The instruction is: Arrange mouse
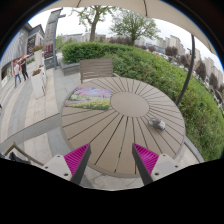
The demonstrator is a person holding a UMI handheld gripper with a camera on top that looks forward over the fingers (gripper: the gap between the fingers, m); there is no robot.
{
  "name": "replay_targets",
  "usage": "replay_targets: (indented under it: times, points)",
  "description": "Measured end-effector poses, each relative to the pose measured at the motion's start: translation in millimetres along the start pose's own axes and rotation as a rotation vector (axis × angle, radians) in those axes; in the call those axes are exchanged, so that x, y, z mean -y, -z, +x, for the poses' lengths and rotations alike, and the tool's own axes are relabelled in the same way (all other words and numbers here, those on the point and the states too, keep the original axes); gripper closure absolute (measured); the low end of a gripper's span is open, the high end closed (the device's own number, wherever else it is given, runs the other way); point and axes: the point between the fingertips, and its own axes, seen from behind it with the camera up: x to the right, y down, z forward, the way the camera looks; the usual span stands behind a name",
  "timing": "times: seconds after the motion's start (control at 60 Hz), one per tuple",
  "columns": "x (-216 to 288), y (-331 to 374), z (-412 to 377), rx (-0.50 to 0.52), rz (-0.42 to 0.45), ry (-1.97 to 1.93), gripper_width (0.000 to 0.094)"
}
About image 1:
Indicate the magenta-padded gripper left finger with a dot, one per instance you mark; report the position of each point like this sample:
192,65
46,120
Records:
63,166

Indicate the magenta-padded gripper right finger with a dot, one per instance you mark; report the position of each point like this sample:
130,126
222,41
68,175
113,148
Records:
160,166

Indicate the transparent grey computer mouse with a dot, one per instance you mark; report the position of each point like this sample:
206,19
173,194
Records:
156,124

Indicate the flower landscape print mouse pad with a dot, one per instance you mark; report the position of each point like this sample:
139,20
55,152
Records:
89,98

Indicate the white planter with flowers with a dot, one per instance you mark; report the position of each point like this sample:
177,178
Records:
37,83
38,56

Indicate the green hedge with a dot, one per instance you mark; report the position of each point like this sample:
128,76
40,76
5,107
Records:
156,73

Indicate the dark curved parasol pole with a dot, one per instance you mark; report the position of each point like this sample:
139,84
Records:
188,70

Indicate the brown slatted outdoor chair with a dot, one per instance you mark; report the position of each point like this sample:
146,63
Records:
96,69

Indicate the person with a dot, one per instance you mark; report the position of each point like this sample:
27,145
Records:
24,68
16,73

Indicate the distant apartment buildings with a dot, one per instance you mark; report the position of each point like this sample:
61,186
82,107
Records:
175,43

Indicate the tall grey sign pillar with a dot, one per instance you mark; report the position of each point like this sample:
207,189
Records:
50,36

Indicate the round-crowned green tree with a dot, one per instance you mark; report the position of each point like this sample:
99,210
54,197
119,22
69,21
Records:
135,25

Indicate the leaning bare-trunk tree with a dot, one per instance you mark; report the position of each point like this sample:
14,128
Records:
93,25

